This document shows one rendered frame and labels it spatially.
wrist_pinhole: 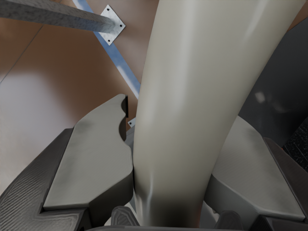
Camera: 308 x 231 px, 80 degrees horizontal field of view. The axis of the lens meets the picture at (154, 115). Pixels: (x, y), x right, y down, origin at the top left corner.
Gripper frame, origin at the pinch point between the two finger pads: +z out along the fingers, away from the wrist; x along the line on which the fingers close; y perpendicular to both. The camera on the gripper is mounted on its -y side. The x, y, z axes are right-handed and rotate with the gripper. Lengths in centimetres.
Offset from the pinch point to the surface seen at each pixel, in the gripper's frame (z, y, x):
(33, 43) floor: 166, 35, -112
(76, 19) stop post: 105, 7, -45
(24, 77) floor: 166, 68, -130
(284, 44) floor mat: 102, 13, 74
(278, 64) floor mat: 100, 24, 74
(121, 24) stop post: 139, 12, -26
